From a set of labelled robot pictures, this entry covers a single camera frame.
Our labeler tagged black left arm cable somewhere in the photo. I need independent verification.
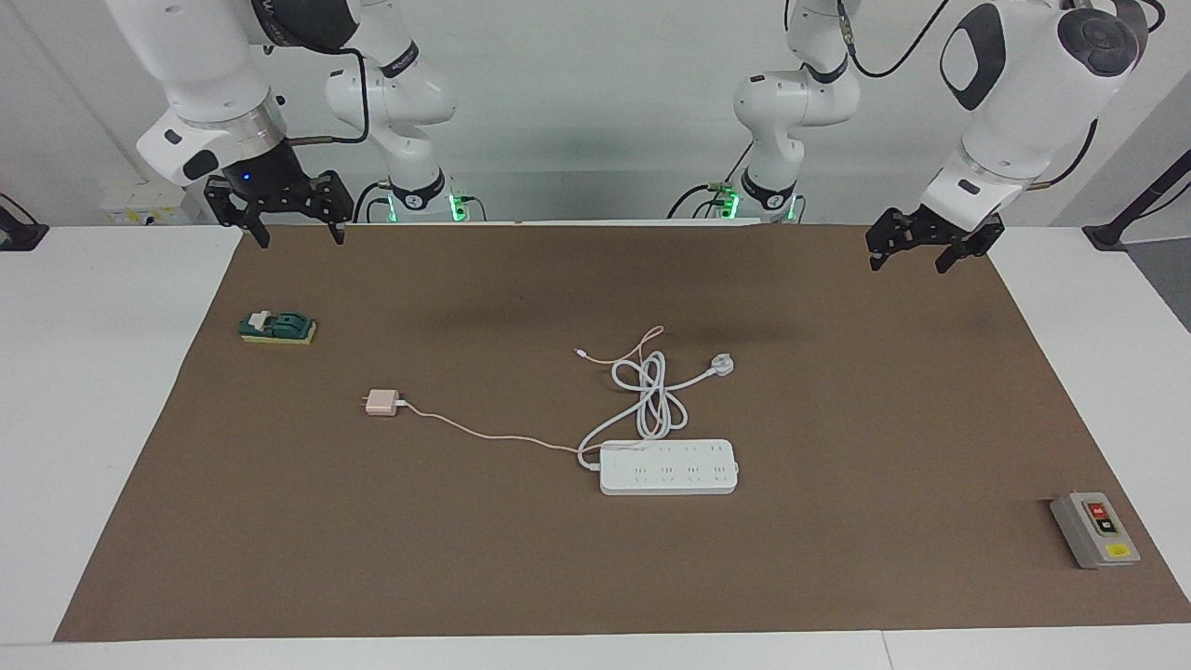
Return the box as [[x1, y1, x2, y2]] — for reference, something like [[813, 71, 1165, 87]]
[[833, 0, 1166, 189]]

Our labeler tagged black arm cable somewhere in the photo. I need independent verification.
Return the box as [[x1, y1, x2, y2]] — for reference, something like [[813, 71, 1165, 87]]
[[279, 47, 371, 146], [833, 0, 1166, 189]]

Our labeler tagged black angled stand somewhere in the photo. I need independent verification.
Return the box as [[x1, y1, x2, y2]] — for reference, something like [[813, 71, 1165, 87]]
[[1084, 149, 1191, 252]]

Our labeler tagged green circuit board connector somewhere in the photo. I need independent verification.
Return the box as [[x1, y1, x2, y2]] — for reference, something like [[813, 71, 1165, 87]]
[[238, 310, 318, 346]]

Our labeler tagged grey on-off switch box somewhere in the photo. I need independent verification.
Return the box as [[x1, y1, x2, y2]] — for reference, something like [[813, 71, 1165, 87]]
[[1050, 491, 1142, 570]]

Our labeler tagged white power cord with plug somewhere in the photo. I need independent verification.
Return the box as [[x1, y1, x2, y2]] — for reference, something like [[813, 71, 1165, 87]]
[[577, 351, 737, 471]]

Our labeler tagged black base cable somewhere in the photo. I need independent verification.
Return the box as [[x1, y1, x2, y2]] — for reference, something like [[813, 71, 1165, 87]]
[[352, 181, 392, 224], [666, 140, 750, 221]]

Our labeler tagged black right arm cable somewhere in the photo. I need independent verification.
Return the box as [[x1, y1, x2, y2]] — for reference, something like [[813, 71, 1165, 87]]
[[279, 47, 371, 146]]

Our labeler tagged white power strip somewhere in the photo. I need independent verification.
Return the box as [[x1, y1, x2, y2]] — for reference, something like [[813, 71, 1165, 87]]
[[598, 439, 740, 497]]

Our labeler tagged black table clamp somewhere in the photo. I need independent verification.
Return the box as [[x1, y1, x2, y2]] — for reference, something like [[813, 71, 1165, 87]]
[[0, 194, 49, 252]]

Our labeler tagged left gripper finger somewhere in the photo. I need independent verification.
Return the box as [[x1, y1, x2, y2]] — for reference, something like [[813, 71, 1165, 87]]
[[865, 208, 918, 273], [934, 215, 1007, 275]]

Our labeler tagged brown table mat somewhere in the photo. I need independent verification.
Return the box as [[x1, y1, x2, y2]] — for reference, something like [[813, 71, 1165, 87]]
[[53, 221, 1191, 643]]

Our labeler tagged white wall outlet box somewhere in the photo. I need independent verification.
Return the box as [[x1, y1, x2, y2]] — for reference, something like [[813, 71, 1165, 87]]
[[100, 181, 187, 226]]

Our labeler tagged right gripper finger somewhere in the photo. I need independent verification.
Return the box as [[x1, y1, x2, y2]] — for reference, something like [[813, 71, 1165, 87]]
[[205, 176, 272, 249], [314, 171, 355, 247]]

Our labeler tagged thin pink charger cable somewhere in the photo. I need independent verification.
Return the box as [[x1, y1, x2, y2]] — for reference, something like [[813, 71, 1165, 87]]
[[395, 325, 667, 457]]

